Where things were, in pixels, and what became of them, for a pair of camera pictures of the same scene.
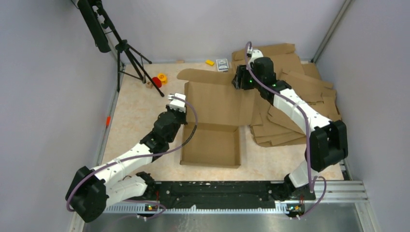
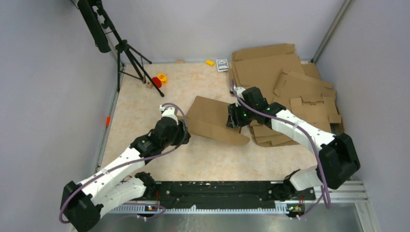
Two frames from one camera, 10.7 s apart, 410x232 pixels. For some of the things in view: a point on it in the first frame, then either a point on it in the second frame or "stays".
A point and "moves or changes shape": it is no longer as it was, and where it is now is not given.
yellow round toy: [163, 78] stays
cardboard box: [221, 108] moves or changes shape
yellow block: [210, 62] stays
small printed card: [222, 65] stays
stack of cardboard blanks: [272, 125] stays
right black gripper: [241, 72] -> [234, 120]
